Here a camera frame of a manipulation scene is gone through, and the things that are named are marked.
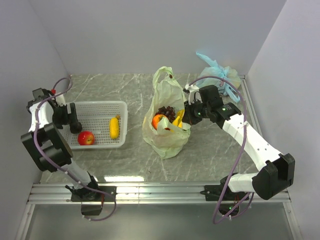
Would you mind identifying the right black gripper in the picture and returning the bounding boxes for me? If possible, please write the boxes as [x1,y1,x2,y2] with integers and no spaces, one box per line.
[182,97,211,126]

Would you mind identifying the yellow fake banana bunch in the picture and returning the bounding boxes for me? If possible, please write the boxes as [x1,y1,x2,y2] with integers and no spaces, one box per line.
[172,109,185,128]

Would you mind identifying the dark purple fake grapes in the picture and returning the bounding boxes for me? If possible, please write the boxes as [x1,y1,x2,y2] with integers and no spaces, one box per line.
[156,106,176,123]

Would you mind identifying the orange fake persimmon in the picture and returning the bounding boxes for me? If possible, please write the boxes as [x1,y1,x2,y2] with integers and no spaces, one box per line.
[151,114,167,130]

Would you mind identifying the light green plastic bag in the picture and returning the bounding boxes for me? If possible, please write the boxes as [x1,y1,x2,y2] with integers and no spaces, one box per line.
[142,66,191,159]

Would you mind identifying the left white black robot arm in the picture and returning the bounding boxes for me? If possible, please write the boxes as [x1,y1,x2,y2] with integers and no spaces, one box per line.
[20,88,101,201]

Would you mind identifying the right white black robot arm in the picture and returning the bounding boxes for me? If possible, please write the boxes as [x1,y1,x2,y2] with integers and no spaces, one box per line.
[182,84,295,200]

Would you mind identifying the red fake apple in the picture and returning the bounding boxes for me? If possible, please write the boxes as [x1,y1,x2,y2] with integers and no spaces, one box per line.
[77,131,95,146]

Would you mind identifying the yellow fake lemon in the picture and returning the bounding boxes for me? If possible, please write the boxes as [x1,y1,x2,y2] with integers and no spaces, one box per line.
[109,117,120,139]

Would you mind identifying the tied blue plastic bag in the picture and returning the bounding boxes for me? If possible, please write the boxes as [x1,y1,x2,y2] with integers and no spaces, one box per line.
[195,52,241,103]

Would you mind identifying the white plastic basket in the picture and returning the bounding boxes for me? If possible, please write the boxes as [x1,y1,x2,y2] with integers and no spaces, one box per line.
[60,101,128,150]

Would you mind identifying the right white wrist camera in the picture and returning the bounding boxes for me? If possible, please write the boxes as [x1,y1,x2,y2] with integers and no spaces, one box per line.
[183,84,202,105]

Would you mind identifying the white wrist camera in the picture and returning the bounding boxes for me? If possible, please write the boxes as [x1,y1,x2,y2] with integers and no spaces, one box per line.
[183,84,202,105]
[51,88,67,107]

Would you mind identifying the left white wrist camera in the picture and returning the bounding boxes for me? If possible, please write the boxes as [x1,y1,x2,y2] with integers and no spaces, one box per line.
[51,88,67,107]

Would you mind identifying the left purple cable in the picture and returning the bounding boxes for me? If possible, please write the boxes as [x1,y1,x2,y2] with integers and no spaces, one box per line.
[34,77,117,222]

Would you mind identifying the purple cable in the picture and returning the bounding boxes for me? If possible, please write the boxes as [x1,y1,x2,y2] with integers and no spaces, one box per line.
[186,76,255,225]
[34,77,117,222]

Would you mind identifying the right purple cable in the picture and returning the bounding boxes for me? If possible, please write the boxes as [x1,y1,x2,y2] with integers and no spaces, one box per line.
[186,76,255,225]

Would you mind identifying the aluminium mounting rail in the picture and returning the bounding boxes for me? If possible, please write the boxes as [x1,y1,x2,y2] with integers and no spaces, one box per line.
[27,182,292,205]

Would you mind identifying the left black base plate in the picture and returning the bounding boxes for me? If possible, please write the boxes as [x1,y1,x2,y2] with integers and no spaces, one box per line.
[70,185,117,202]

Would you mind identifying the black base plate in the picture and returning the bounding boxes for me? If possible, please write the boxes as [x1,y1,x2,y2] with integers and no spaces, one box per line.
[70,185,117,202]
[200,184,247,202]

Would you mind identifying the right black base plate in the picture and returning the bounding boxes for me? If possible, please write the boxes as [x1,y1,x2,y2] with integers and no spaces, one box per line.
[200,184,247,202]

